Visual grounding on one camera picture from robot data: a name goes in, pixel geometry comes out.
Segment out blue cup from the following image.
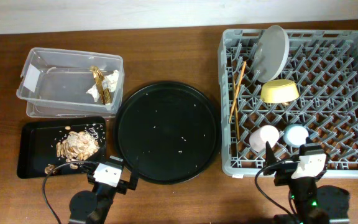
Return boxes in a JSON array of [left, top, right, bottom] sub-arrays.
[[283, 124, 309, 147]]

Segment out pink cup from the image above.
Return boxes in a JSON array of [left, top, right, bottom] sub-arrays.
[[249, 125, 280, 152]]

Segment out noodle food scraps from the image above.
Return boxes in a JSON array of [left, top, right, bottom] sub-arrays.
[[41, 123, 106, 175]]

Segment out gold brown snack wrapper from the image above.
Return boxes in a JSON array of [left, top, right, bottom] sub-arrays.
[[87, 65, 112, 105]]

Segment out yellow bowl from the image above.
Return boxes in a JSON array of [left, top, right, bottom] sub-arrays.
[[260, 79, 300, 104]]

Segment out white tissue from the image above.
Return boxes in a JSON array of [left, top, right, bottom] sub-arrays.
[[86, 70, 119, 103]]

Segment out grey plate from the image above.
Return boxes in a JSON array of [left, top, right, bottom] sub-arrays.
[[252, 25, 290, 83]]

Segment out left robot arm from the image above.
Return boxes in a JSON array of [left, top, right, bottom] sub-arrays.
[[68, 156, 139, 224]]

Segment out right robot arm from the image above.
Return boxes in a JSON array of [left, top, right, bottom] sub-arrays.
[[254, 138, 350, 223]]

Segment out grey dishwasher rack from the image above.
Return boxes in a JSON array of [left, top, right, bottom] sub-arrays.
[[218, 29, 358, 179]]

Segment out black rectangular tray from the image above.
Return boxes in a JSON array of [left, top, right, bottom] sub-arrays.
[[17, 116, 107, 179]]

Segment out round black tray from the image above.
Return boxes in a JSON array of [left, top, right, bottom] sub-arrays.
[[112, 81, 221, 185]]

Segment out clear plastic bin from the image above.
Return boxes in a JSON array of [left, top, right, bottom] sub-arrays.
[[16, 47, 125, 118]]

